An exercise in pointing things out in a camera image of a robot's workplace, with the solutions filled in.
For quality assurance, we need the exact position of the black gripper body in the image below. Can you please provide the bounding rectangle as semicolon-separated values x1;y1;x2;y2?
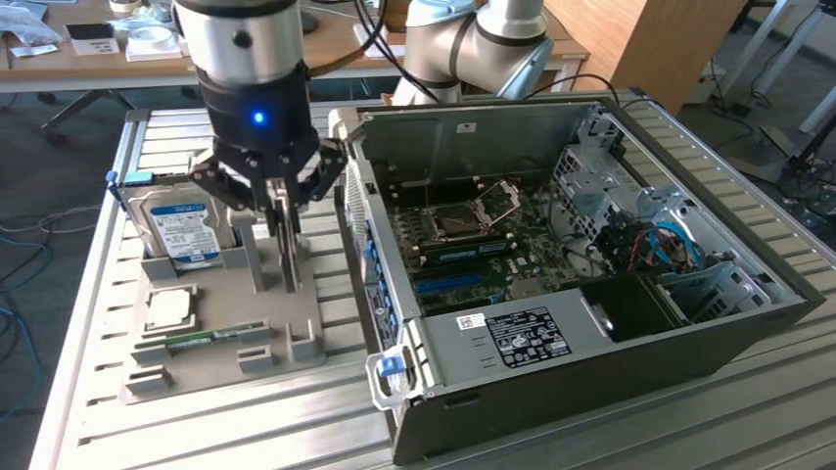
193;62;322;212

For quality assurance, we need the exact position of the hard disk with blue label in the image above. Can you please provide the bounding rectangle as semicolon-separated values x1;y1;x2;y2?
105;170;237;271

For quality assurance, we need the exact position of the white flat box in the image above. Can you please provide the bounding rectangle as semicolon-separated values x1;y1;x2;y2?
121;25;185;63

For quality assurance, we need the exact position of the CPU socket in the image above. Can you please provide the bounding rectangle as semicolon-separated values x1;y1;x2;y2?
421;202;488;243

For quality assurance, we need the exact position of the grey parts rack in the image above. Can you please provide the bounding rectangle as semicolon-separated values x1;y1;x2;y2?
118;185;329;406

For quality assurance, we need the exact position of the metal socket cover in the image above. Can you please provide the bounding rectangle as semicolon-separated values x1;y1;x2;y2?
474;179;525;217

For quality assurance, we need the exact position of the silver CPU chip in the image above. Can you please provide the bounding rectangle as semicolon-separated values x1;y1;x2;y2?
142;288;198;335

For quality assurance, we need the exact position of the installed RAM stick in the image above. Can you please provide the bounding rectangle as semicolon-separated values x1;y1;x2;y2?
421;238;512;267

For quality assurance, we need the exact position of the wooden desk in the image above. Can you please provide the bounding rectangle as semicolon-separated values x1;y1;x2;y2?
0;0;590;95

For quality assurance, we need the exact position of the black and white box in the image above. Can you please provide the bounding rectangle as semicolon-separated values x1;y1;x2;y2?
64;22;122;57

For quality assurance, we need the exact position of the blue expansion slot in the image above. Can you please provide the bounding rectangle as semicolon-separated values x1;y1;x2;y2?
413;273;489;296

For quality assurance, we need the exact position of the green RAM stick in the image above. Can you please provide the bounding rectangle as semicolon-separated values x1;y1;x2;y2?
133;319;270;352

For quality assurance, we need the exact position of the green motherboard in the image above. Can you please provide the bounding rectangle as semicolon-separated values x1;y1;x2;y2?
384;178;593;317

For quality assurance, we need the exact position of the white paper card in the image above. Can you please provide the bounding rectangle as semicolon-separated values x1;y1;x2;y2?
8;43;61;59

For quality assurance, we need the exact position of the clear plastic bag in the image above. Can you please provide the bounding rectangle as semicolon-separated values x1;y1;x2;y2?
0;0;65;46

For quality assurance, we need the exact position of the metal drive cage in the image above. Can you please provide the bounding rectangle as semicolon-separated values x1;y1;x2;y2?
550;144;645;231

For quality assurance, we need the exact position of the case latch with blue tab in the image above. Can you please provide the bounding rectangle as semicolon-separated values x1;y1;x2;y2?
362;344;412;411

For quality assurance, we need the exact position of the grey power supply unit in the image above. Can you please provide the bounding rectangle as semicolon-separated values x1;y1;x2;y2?
414;287;618;389

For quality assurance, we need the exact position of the wooden cabinet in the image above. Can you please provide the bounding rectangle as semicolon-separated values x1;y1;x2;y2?
541;0;749;115

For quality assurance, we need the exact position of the black open PC case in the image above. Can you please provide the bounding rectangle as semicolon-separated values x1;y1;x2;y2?
328;94;828;466

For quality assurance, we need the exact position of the metal disk bay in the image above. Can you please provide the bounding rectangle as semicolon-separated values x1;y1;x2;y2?
652;261;782;325

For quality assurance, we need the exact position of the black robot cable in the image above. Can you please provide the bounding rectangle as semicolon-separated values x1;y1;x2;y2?
305;0;452;102

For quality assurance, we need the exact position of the white floor cable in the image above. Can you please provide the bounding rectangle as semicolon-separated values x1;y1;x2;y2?
0;204;102;236

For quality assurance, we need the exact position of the blue floor cable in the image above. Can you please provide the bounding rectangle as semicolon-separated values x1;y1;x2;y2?
0;238;52;423

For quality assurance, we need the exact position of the black cable behind case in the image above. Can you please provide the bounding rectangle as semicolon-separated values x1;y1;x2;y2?
552;72;658;112

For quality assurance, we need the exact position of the orange wire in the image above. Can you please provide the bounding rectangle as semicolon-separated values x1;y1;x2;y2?
625;220;661;275

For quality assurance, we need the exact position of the blue wire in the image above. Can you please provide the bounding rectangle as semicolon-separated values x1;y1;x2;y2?
649;221;708;275

